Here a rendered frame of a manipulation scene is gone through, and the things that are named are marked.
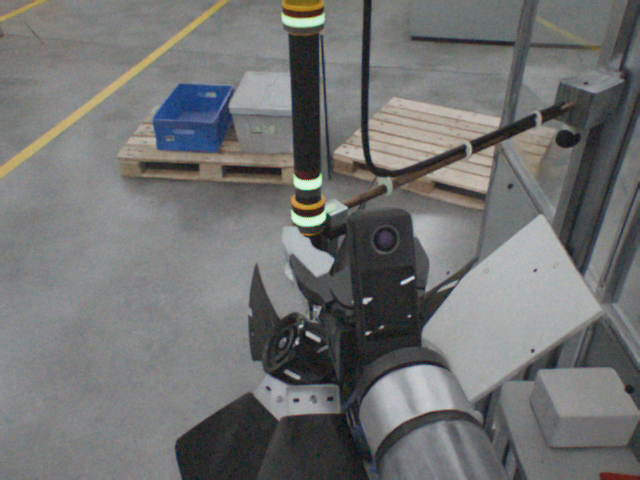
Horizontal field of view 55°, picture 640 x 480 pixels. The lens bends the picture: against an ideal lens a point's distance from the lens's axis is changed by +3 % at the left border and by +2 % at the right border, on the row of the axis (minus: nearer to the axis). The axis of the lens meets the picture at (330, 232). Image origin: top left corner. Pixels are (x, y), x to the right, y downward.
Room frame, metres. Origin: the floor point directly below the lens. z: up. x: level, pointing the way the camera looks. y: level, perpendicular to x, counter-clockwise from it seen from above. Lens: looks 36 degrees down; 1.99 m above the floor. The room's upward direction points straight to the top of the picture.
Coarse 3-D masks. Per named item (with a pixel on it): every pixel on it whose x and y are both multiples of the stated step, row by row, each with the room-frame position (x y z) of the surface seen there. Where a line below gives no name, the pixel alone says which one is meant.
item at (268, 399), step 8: (264, 384) 0.73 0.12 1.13; (272, 384) 0.72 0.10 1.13; (280, 384) 0.72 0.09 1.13; (256, 392) 0.72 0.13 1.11; (264, 392) 0.72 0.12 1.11; (272, 392) 0.71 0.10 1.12; (280, 392) 0.71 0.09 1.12; (264, 400) 0.71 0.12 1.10; (272, 400) 0.70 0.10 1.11; (272, 408) 0.70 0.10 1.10; (280, 408) 0.69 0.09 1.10; (280, 416) 0.68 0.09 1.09
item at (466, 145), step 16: (368, 0) 0.69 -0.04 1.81; (368, 16) 0.69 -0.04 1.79; (368, 32) 0.69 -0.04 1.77; (368, 48) 0.69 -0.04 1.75; (368, 64) 0.69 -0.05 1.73; (368, 80) 0.70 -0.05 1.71; (368, 96) 0.70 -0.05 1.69; (544, 112) 0.94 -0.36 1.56; (512, 128) 0.89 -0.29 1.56; (368, 144) 0.70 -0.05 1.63; (464, 144) 0.82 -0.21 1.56; (368, 160) 0.70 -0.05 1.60; (432, 160) 0.78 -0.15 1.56; (464, 160) 0.82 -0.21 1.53; (384, 176) 0.72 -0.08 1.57
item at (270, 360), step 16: (288, 320) 0.78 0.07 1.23; (304, 320) 0.74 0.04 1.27; (272, 336) 0.77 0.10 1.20; (288, 336) 0.75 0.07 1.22; (304, 336) 0.71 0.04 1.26; (320, 336) 0.73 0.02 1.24; (272, 352) 0.73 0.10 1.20; (288, 352) 0.70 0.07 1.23; (304, 352) 0.69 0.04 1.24; (272, 368) 0.69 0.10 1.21; (288, 368) 0.68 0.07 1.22; (304, 368) 0.68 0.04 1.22; (320, 368) 0.69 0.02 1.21; (352, 368) 0.70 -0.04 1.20; (288, 384) 0.69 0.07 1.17; (304, 384) 0.68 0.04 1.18; (320, 384) 0.69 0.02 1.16; (336, 384) 0.69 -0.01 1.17; (352, 384) 0.68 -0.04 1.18
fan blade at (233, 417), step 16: (240, 400) 0.72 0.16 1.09; (256, 400) 0.71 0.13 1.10; (208, 416) 0.72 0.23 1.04; (224, 416) 0.71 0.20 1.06; (240, 416) 0.70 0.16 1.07; (256, 416) 0.69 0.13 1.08; (272, 416) 0.68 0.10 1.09; (192, 432) 0.72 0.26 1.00; (208, 432) 0.70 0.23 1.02; (224, 432) 0.69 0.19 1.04; (240, 432) 0.68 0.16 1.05; (256, 432) 0.67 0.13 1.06; (272, 432) 0.66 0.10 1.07; (176, 448) 0.71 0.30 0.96; (192, 448) 0.69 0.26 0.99; (208, 448) 0.68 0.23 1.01; (224, 448) 0.67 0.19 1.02; (240, 448) 0.66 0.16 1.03; (256, 448) 0.65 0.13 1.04; (192, 464) 0.67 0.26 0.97; (208, 464) 0.66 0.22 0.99; (224, 464) 0.65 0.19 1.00; (240, 464) 0.64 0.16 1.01; (256, 464) 0.63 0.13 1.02
